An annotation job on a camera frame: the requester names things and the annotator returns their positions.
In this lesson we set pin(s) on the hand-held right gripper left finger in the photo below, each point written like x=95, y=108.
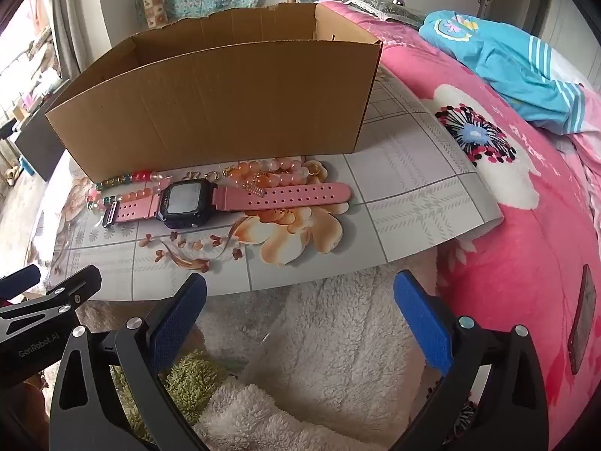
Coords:
x=178, y=324

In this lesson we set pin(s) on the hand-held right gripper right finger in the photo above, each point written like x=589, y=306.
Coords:
x=422, y=324

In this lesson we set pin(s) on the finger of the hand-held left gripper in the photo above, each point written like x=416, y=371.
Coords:
x=19, y=278
x=70, y=293

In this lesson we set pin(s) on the gold outline charm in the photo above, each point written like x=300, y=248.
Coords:
x=193, y=176

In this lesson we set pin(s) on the small gold dragonfly charm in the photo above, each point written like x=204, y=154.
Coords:
x=230, y=171

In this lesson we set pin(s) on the black wrist watch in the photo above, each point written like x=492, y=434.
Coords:
x=291, y=193

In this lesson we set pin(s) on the brown cardboard box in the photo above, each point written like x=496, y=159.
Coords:
x=211, y=103

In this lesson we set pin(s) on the white and green fluffy garment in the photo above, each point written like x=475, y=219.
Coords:
x=338, y=338

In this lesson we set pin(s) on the beige slippers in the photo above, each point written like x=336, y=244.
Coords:
x=10, y=174

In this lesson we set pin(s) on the pink floral blanket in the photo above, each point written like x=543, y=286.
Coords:
x=507, y=253

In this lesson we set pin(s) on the grey cabinet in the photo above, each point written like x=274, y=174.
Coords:
x=42, y=136

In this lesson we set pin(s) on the grey curtain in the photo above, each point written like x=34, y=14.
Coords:
x=70, y=14

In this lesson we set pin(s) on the light blue striped garment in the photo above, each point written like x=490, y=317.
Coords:
x=507, y=65

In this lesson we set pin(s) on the patterned paper box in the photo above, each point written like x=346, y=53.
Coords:
x=155, y=4

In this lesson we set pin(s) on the grey lace cloth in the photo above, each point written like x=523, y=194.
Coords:
x=375, y=9

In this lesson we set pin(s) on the grey door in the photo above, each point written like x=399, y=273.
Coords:
x=516, y=0

